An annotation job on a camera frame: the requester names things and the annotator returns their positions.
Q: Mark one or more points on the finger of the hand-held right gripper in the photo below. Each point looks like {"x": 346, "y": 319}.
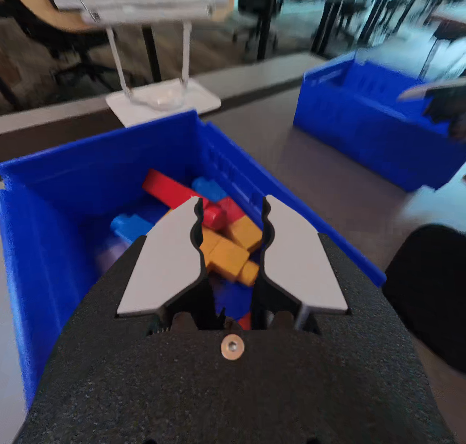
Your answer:
{"x": 440, "y": 86}

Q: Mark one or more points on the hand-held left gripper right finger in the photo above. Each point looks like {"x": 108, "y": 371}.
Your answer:
{"x": 302, "y": 265}

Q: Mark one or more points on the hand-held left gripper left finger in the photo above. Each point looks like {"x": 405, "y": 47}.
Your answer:
{"x": 163, "y": 269}

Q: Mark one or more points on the pile of toy blocks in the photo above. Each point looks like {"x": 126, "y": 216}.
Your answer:
{"x": 225, "y": 254}

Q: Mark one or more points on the blue plastic bin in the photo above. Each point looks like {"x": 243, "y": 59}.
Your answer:
{"x": 91, "y": 174}
{"x": 346, "y": 131}

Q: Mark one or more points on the black padded armrest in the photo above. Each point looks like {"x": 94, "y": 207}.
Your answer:
{"x": 429, "y": 291}

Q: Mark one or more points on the white poster stand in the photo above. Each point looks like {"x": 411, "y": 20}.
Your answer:
{"x": 189, "y": 102}

